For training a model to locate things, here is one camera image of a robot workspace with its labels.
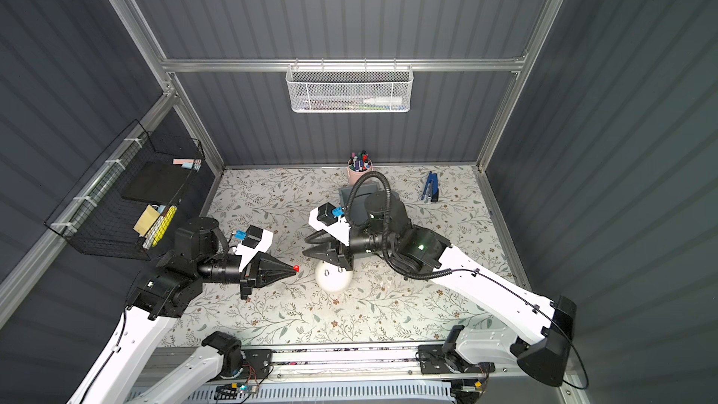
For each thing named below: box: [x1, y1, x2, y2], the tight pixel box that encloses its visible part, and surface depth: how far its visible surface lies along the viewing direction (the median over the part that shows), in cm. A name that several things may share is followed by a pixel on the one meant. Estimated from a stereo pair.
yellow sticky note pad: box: [132, 204, 160, 237], surface depth 70 cm
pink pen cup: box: [346, 149, 374, 186], surface depth 107 cm
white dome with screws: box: [315, 261, 355, 292], surface depth 82 cm
